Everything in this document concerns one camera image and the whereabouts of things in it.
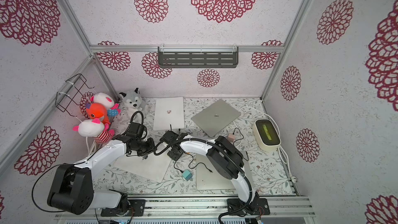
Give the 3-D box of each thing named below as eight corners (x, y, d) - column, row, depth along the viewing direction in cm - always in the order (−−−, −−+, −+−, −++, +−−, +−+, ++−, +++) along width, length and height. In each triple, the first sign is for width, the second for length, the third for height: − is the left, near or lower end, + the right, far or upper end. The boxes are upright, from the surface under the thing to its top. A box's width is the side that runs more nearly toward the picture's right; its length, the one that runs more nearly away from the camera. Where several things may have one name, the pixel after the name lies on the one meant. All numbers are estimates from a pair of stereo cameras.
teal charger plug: (181, 175, 86) (181, 173, 84) (186, 169, 88) (186, 168, 86) (189, 183, 83) (189, 182, 81) (194, 177, 85) (194, 176, 83)
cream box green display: (257, 151, 95) (261, 146, 89) (251, 125, 107) (253, 118, 102) (278, 151, 95) (282, 146, 89) (268, 125, 107) (272, 119, 102)
